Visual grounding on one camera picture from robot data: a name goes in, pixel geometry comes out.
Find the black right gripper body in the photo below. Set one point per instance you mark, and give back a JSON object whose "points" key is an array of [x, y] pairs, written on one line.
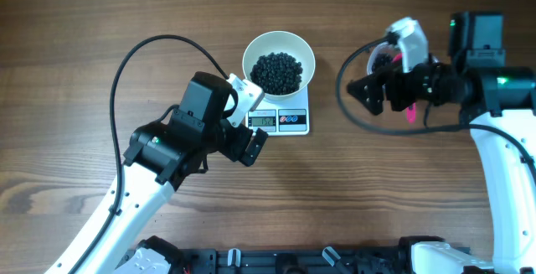
{"points": [[430, 81]]}

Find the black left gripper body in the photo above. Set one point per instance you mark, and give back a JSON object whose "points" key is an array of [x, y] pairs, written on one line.
{"points": [[231, 141]]}

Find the pink measuring scoop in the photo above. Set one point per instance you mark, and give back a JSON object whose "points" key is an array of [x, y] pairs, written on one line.
{"points": [[384, 48]]}

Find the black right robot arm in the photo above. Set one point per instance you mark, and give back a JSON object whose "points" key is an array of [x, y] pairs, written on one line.
{"points": [[497, 107]]}

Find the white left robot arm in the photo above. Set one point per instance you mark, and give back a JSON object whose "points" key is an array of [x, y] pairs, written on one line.
{"points": [[159, 157]]}

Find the black beans in bowl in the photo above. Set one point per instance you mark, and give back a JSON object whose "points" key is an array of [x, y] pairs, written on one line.
{"points": [[277, 74]]}

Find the white digital kitchen scale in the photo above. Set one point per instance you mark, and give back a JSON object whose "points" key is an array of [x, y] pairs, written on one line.
{"points": [[285, 117]]}

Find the white bowl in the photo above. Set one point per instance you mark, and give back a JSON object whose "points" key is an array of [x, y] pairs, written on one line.
{"points": [[276, 42]]}

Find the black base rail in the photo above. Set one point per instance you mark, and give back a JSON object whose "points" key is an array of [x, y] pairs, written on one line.
{"points": [[389, 259]]}

